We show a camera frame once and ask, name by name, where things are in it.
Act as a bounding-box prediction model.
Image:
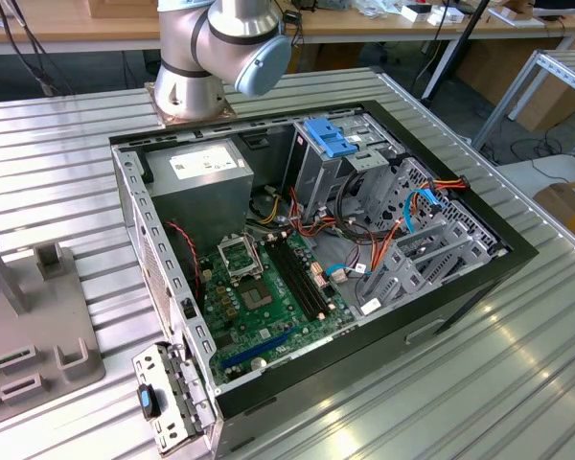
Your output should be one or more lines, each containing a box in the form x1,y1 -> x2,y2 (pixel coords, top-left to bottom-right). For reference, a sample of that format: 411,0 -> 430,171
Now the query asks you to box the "orange power wire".
371,175 -> 470,272

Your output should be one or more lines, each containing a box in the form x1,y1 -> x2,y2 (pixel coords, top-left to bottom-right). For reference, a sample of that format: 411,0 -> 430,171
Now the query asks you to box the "silver disk bay cage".
358,157 -> 509,317

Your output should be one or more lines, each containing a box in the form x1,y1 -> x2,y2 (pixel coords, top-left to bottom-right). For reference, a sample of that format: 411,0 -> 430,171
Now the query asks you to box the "black RAM slot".
279,236 -> 327,319
285,234 -> 333,317
273,238 -> 322,321
266,239 -> 316,322

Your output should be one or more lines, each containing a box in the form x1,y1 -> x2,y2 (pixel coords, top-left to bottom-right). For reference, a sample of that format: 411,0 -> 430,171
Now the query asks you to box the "silver optical drive cage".
287,112 -> 408,226

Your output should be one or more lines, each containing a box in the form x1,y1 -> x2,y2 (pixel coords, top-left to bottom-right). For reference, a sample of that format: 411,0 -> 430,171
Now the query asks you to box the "metal socket cover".
218,234 -> 264,283

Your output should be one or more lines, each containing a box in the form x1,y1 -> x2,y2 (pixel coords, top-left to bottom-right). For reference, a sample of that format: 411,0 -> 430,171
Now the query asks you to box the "CPU socket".
239,281 -> 275,312

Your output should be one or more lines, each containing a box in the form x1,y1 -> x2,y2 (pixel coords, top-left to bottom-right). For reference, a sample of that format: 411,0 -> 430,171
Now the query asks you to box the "silver power supply box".
143,138 -> 255,250

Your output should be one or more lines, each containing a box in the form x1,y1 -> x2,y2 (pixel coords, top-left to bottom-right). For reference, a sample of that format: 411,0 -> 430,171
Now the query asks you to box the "blue plastic latch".
304,117 -> 360,159

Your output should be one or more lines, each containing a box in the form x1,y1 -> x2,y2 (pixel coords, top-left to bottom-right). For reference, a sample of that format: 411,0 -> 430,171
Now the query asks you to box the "green motherboard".
195,229 -> 360,384

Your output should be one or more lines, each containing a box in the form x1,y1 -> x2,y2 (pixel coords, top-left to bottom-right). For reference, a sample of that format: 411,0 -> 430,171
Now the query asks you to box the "blue expansion slot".
219,333 -> 296,370

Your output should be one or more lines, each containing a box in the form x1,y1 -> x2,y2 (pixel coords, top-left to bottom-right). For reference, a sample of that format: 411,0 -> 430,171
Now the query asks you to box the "black open PC case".
107,99 -> 541,456

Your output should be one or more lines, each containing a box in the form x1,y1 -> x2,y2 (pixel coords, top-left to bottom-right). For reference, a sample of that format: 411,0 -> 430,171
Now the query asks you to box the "square brown mounting plate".
143,80 -> 239,128

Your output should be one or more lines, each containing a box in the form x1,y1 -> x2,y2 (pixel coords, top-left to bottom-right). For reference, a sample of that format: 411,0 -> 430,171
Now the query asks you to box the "wooden desk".
0,0 -> 164,57
287,0 -> 575,102

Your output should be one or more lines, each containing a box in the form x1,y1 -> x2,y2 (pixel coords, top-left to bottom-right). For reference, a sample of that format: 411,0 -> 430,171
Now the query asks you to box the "black blue latch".
136,381 -> 163,422

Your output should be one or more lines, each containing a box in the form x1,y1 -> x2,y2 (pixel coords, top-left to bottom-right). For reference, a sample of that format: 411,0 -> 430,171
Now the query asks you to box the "clear plastic bag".
354,0 -> 403,20

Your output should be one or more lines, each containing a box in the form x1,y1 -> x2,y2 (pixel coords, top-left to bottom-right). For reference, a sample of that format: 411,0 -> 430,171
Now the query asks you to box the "white small box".
402,3 -> 435,24
428,4 -> 466,25

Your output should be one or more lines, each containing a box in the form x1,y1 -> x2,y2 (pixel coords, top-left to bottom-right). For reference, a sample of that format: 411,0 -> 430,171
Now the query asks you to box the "white flat board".
497,152 -> 575,193

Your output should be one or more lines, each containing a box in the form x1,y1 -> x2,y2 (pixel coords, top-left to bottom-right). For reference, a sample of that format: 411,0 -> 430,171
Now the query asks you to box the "gray parts rack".
0,223 -> 106,423

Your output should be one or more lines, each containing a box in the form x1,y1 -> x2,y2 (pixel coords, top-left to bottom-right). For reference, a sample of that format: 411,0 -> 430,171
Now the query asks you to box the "large brown cardboard sheet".
454,37 -> 575,130

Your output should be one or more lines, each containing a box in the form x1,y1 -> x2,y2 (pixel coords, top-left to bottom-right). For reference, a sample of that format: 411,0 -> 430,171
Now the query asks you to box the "black tripod pole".
421,0 -> 493,101

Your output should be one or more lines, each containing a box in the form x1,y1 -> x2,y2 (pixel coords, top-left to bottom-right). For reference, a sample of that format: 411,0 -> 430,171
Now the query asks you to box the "cardboard box with yellow label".
531,179 -> 575,250

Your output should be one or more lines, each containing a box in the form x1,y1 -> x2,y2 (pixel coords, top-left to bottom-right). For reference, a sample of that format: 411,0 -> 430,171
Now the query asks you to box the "beige wooden stand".
488,0 -> 545,28

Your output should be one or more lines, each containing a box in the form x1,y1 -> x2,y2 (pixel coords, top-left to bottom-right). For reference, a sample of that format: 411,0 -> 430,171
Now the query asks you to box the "black monitor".
531,0 -> 575,20

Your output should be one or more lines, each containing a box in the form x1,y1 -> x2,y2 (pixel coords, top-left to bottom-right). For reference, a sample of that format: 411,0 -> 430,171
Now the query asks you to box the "yellow black wire bundle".
248,184 -> 288,229

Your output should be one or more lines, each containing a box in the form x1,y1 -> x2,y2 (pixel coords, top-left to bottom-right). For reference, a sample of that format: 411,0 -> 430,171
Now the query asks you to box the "orange black wire harness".
287,170 -> 389,245

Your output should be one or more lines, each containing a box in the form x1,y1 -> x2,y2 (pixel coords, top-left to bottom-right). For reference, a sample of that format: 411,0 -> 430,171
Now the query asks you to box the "light blue data wire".
323,262 -> 365,285

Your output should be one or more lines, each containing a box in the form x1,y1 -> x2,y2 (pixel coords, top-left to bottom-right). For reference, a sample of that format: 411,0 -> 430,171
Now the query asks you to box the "red black fan wire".
165,218 -> 203,301

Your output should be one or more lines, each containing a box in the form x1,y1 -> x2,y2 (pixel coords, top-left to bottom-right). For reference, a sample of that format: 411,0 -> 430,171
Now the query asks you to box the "silver expansion bracket cover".
131,340 -> 217,454

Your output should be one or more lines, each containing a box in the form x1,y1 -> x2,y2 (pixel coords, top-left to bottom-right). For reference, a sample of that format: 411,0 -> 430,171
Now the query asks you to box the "aluminium frame shelf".
471,47 -> 575,154

